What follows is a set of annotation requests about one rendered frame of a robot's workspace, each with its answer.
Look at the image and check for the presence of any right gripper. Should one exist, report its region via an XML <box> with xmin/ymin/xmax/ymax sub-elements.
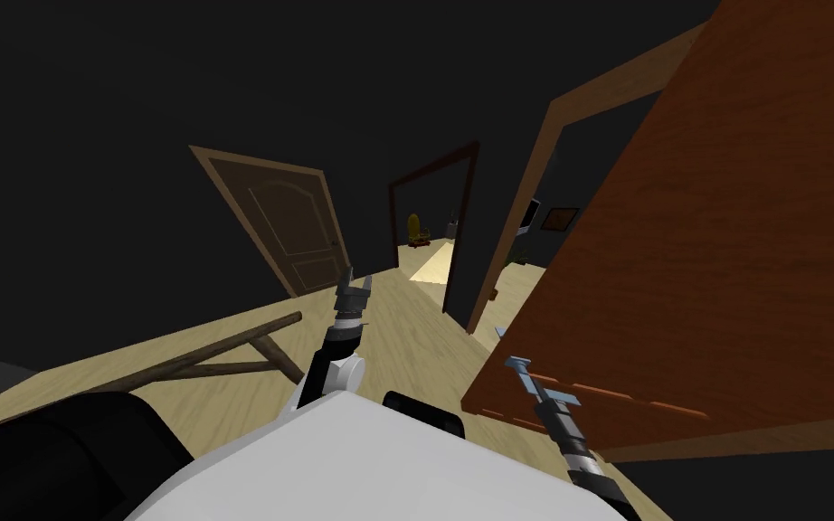
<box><xmin>504</xmin><ymin>355</ymin><xmax>583</xmax><ymax>435</ymax></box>

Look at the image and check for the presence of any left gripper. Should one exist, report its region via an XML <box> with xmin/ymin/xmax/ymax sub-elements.
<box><xmin>333</xmin><ymin>268</ymin><xmax>374</xmax><ymax>324</ymax></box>

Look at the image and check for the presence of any yellow chair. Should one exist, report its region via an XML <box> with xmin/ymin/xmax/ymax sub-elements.
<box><xmin>406</xmin><ymin>213</ymin><xmax>432</xmax><ymax>248</ymax></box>

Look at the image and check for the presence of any dark brown panelled door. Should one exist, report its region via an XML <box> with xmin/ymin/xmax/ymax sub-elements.
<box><xmin>189</xmin><ymin>144</ymin><xmax>352</xmax><ymax>299</ymax></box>

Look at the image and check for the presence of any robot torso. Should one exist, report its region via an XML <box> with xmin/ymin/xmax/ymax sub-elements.
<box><xmin>123</xmin><ymin>389</ymin><xmax>610</xmax><ymax>521</ymax></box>

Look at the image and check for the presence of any red-brown door leaf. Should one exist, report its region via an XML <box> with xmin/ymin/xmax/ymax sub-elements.
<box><xmin>460</xmin><ymin>0</ymin><xmax>834</xmax><ymax>454</ymax></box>

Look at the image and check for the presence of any dark framed wall picture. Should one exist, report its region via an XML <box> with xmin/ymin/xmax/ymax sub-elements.
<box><xmin>539</xmin><ymin>206</ymin><xmax>581</xmax><ymax>232</ymax></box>

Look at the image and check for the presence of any black wall screen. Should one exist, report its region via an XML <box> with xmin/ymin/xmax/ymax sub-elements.
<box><xmin>517</xmin><ymin>198</ymin><xmax>542</xmax><ymax>235</ymax></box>

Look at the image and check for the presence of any brown wooden frame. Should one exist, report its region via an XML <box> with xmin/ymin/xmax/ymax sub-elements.
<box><xmin>0</xmin><ymin>310</ymin><xmax>308</xmax><ymax>447</ymax></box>

